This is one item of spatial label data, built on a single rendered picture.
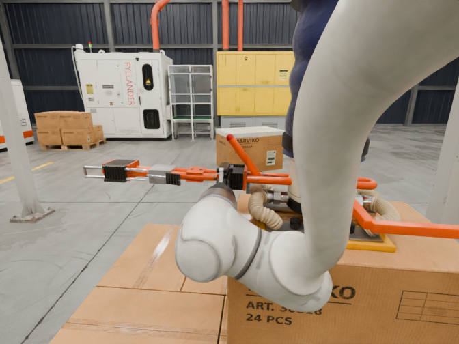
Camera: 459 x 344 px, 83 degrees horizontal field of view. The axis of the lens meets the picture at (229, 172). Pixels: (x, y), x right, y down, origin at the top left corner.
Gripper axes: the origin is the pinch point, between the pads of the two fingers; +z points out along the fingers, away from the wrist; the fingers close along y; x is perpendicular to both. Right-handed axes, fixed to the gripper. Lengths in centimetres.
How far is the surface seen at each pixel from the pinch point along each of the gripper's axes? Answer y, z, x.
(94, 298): 61, 11, -59
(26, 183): 76, 176, -243
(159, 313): 61, 6, -28
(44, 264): 117, 97, -165
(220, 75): -62, 712, -92
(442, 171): 27, 102, 132
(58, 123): 57, 526, -469
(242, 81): -45, 718, -30
